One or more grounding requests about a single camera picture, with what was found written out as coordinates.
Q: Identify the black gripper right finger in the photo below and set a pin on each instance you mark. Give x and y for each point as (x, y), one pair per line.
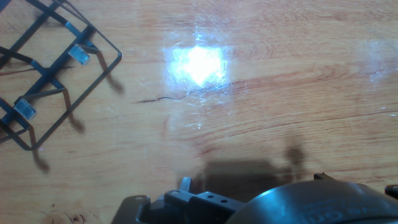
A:
(323, 176)

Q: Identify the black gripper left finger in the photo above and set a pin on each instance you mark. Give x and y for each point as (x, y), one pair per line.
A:
(199, 205)

